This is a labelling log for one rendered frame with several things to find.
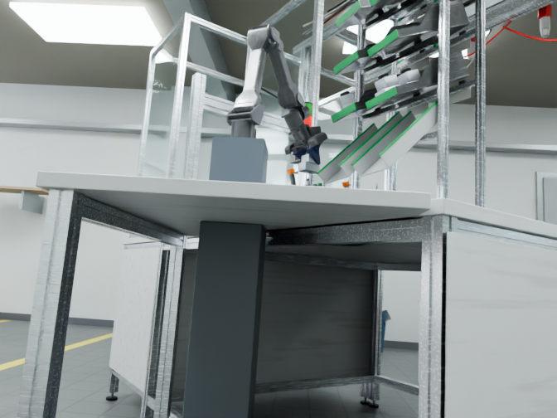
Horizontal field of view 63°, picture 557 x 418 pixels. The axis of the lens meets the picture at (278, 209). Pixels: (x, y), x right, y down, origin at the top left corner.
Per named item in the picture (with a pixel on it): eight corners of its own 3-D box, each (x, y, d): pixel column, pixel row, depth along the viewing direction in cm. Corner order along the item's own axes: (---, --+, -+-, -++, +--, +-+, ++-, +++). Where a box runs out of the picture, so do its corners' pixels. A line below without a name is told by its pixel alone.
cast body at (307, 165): (305, 169, 158) (306, 149, 159) (297, 171, 162) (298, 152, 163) (323, 173, 163) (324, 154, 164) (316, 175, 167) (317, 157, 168)
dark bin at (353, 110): (356, 110, 131) (348, 85, 131) (332, 123, 143) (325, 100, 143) (426, 91, 143) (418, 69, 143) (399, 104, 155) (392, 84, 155)
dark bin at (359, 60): (358, 58, 134) (351, 34, 134) (335, 75, 146) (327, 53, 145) (427, 43, 146) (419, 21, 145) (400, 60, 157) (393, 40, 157)
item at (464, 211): (443, 213, 82) (443, 196, 83) (157, 240, 205) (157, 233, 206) (696, 267, 159) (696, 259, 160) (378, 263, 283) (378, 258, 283)
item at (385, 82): (387, 99, 123) (379, 74, 123) (377, 104, 127) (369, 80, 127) (409, 93, 127) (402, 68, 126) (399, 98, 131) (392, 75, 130)
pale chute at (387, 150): (389, 168, 115) (380, 154, 114) (360, 177, 127) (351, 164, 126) (450, 109, 126) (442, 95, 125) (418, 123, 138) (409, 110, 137)
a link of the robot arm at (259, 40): (269, 19, 136) (278, 33, 142) (248, 23, 139) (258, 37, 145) (253, 114, 127) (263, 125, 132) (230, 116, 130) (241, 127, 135)
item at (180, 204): (35, 186, 82) (36, 170, 82) (171, 235, 171) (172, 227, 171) (431, 209, 78) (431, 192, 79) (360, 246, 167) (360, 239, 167)
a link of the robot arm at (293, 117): (289, 107, 154) (299, 101, 162) (276, 114, 157) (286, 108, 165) (298, 125, 155) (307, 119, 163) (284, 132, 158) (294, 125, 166)
